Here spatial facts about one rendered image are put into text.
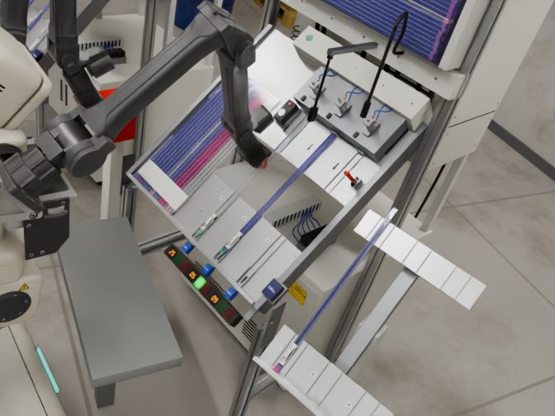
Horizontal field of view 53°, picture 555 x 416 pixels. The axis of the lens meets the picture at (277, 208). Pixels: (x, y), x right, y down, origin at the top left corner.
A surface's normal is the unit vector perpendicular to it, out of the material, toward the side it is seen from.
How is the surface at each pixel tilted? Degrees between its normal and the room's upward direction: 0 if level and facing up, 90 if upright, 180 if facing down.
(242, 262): 43
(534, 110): 90
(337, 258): 0
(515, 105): 90
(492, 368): 0
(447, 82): 90
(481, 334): 0
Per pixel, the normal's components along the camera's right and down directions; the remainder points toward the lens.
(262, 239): -0.33, -0.37
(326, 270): 0.22, -0.77
